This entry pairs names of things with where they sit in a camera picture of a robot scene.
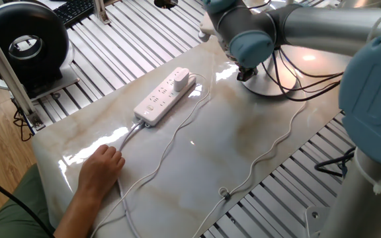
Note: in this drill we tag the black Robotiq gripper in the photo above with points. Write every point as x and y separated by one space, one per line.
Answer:
246 73

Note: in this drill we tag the white power adapter plug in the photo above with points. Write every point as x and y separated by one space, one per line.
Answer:
181 79

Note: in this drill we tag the white power strip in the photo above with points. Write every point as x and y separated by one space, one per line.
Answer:
164 97

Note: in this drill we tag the person's bare forearm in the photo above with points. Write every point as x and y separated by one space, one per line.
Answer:
74 218

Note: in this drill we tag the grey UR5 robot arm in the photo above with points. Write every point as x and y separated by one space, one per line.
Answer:
369 99

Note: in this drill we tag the person's bare hand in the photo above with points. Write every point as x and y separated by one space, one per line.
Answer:
99 172

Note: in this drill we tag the black computer keyboard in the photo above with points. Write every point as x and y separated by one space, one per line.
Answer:
74 11

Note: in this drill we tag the short aluminium post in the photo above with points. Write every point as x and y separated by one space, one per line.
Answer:
102 11

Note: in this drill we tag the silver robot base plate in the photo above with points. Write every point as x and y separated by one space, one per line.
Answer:
316 219

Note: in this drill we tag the aluminium frame rail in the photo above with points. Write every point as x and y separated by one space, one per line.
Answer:
8 76

